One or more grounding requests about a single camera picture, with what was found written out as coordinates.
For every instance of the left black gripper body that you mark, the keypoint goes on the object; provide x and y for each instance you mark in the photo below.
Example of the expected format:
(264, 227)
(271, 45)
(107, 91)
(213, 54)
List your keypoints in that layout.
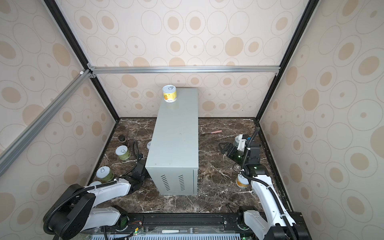
(142, 181)

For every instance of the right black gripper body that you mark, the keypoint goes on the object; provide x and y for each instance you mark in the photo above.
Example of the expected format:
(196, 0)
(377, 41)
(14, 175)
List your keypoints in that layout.
(237, 154)

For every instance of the yellow can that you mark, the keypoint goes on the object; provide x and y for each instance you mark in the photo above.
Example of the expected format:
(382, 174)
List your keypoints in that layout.
(169, 93)
(242, 182)

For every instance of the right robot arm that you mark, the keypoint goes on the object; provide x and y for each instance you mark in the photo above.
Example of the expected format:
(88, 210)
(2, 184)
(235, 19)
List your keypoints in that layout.
(277, 223)

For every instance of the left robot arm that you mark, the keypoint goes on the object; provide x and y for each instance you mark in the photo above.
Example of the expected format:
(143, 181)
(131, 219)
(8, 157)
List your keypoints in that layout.
(77, 209)

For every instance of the white can right rear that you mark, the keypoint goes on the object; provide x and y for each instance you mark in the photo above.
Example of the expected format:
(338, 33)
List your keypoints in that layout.
(237, 140)

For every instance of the green can upper left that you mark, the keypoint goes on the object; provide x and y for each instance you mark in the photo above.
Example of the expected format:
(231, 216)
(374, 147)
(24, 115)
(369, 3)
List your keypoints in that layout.
(123, 153)

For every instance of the green can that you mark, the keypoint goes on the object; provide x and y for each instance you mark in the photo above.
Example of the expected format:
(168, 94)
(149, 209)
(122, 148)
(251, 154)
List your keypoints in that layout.
(123, 153)
(105, 174)

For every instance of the green can lower left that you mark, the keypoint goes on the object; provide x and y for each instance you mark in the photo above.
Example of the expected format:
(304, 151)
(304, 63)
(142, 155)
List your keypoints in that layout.
(105, 174)

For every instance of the grey metal cabinet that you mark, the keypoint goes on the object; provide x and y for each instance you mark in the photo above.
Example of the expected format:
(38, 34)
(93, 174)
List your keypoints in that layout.
(173, 159)

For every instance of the small dark jar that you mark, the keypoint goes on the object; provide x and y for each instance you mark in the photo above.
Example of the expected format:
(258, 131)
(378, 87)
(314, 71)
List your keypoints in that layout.
(122, 139)

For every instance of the horizontal aluminium bar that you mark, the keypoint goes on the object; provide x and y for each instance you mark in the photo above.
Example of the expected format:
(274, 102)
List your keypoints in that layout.
(187, 69)

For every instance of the diagonal aluminium bar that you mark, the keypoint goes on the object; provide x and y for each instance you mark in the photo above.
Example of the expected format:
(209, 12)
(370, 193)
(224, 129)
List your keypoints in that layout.
(25, 138)

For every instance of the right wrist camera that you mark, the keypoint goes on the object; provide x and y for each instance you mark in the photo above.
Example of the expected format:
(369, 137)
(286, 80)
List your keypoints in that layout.
(242, 143)

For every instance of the pink handled tool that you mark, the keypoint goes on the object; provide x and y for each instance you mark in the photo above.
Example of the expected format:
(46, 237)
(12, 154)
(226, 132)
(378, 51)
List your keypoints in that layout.
(215, 132)

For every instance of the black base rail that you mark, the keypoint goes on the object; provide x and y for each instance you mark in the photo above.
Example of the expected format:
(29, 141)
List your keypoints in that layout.
(184, 221)

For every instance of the white handled fork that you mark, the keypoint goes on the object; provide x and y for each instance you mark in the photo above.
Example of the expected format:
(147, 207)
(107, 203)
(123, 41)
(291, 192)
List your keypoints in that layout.
(188, 231)

